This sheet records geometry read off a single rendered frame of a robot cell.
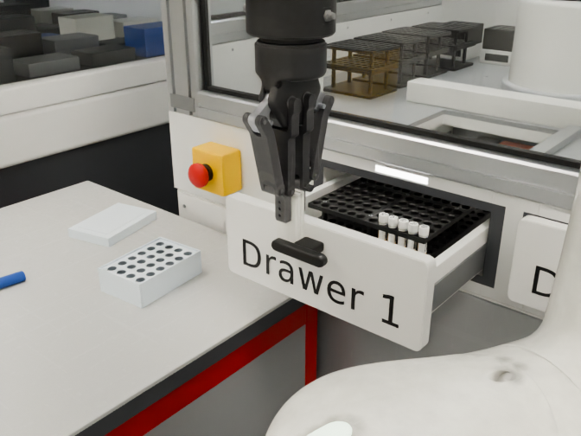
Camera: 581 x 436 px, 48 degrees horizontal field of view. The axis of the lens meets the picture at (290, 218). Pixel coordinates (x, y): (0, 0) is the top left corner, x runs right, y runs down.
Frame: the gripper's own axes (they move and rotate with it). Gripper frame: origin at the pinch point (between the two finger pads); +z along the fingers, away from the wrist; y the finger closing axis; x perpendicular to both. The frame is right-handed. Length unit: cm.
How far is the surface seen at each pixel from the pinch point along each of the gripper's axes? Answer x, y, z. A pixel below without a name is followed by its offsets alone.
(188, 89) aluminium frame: -38.3, -19.3, -6.0
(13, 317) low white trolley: -32.0, 19.5, 17.1
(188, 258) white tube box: -21.4, -2.6, 13.4
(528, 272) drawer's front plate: 22.3, -17.5, 6.7
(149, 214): -42.3, -12.0, 15.4
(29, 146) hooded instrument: -77, -10, 10
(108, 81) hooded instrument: -77, -31, 0
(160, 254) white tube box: -25.6, -0.8, 13.5
